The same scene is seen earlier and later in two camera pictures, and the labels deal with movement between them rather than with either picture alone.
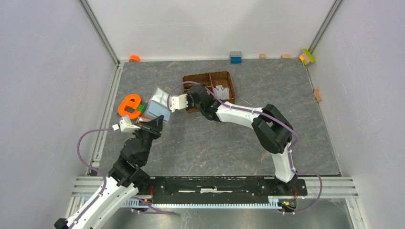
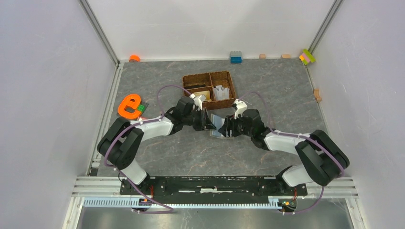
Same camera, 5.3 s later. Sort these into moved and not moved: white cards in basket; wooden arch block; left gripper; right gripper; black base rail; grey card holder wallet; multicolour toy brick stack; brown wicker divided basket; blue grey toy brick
Moved: grey card holder wallet; left gripper; right gripper
Not moved: brown wicker divided basket; blue grey toy brick; white cards in basket; wooden arch block; multicolour toy brick stack; black base rail
